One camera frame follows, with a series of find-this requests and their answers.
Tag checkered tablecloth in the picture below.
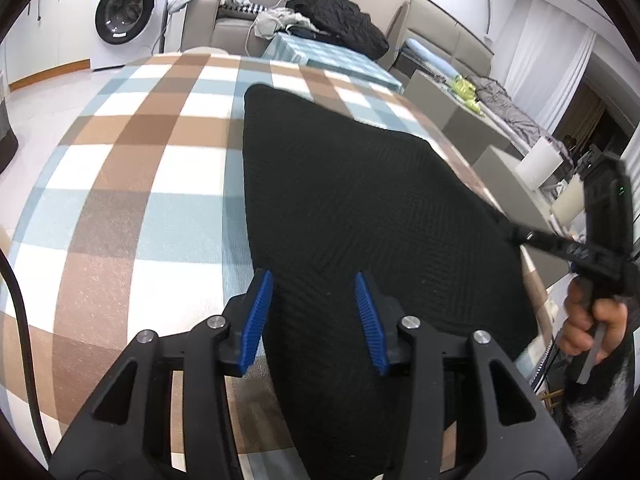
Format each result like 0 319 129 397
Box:
0 51 557 480

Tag white washing machine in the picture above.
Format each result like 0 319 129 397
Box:
90 0 167 70

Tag black quilted jacket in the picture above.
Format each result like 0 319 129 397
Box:
285 0 390 61

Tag grey sofa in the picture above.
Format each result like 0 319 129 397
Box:
167 0 277 56

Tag person's right hand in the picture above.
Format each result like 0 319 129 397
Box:
558 276 628 365

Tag woven laundry basket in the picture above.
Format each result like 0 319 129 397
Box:
0 74 18 174

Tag light blue pillow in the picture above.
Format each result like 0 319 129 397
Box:
404 38 460 79

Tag white kitchen cabinets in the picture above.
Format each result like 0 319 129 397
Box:
3 0 96 84

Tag black knit sweater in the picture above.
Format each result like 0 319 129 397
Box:
243 84 538 479

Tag blue plaid side table cloth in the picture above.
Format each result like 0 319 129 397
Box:
262 32 402 93

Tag white paper towel roll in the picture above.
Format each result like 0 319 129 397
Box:
515 136 563 190

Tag green toy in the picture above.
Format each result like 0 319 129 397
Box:
449 75 483 115

